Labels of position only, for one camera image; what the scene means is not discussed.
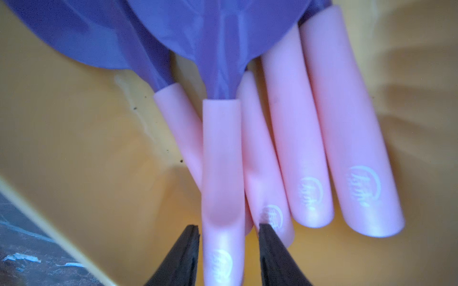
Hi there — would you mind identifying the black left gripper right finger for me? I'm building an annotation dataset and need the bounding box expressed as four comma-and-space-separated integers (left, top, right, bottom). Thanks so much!
258, 224, 312, 286

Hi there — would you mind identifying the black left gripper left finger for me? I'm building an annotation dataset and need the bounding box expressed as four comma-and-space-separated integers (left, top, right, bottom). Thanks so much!
145, 225, 200, 286

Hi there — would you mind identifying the purple square shovel pink handle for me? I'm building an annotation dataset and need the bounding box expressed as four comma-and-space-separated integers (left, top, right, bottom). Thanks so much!
237, 71, 295, 247
130, 1, 308, 286

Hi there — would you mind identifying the yellow storage box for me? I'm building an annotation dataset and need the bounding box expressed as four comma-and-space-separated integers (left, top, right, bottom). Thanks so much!
1, 1, 458, 286

